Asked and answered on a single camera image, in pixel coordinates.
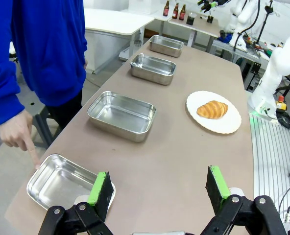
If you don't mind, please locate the white scalloped plate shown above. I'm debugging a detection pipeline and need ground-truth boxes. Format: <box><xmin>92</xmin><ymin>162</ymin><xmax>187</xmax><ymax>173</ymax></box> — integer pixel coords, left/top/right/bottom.
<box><xmin>186</xmin><ymin>91</ymin><xmax>242</xmax><ymax>135</ymax></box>

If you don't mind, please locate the brown background table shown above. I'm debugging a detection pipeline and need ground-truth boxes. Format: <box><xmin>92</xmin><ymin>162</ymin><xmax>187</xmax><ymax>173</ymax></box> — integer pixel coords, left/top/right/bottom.
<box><xmin>168</xmin><ymin>13</ymin><xmax>221</xmax><ymax>53</ymax></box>

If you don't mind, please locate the dark liquid glass beaker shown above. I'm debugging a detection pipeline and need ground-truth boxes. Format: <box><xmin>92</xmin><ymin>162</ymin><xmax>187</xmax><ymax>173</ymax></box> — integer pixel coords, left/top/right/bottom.
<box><xmin>186</xmin><ymin>12</ymin><xmax>197</xmax><ymax>26</ymax></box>

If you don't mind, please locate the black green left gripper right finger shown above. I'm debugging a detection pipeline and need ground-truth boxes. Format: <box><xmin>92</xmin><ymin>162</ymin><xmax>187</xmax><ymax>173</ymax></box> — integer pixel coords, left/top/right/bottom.
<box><xmin>200</xmin><ymin>165</ymin><xmax>287</xmax><ymax>235</ymax></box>

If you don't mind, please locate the yellow emergency stop box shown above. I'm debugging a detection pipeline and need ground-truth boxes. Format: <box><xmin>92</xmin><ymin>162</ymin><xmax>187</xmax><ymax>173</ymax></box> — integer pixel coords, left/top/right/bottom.
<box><xmin>275</xmin><ymin>95</ymin><xmax>288</xmax><ymax>113</ymax></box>

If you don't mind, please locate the person's right hand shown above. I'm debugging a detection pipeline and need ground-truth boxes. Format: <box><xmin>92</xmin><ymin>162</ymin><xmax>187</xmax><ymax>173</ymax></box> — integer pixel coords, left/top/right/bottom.
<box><xmin>0</xmin><ymin>109</ymin><xmax>41</xmax><ymax>170</ymax></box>

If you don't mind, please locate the golden croissant bread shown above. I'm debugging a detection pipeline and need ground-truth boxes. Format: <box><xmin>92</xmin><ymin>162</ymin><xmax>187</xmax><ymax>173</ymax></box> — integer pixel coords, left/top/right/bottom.
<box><xmin>196</xmin><ymin>100</ymin><xmax>229</xmax><ymax>119</ymax></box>

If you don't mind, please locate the white side table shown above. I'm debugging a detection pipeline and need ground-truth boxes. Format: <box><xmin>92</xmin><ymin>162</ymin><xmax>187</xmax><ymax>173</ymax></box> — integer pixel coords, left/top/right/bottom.
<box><xmin>83</xmin><ymin>8</ymin><xmax>155</xmax><ymax>74</ymax></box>

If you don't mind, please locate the black stool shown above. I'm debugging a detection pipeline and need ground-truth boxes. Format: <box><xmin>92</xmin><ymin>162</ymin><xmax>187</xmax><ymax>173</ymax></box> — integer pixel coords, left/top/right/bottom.
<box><xmin>32</xmin><ymin>105</ymin><xmax>62</xmax><ymax>150</ymax></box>

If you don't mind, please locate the person's blue sweater torso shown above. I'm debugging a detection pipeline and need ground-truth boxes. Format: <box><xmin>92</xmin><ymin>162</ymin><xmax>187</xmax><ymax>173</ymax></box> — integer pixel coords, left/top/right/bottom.
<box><xmin>0</xmin><ymin>0</ymin><xmax>88</xmax><ymax>127</ymax></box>

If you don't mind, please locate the steel rectangular container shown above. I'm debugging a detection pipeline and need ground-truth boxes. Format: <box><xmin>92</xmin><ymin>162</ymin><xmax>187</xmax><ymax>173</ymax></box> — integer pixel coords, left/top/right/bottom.
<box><xmin>130</xmin><ymin>53</ymin><xmax>177</xmax><ymax>86</ymax></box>
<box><xmin>26</xmin><ymin>153</ymin><xmax>116</xmax><ymax>213</ymax></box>
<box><xmin>148</xmin><ymin>35</ymin><xmax>185</xmax><ymax>58</ymax></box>
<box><xmin>87</xmin><ymin>91</ymin><xmax>157</xmax><ymax>143</ymax></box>

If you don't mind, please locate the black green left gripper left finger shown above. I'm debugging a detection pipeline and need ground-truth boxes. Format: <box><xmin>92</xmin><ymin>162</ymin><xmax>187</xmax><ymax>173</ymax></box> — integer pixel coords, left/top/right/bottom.
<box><xmin>38</xmin><ymin>171</ymin><xmax>117</xmax><ymax>235</ymax></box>

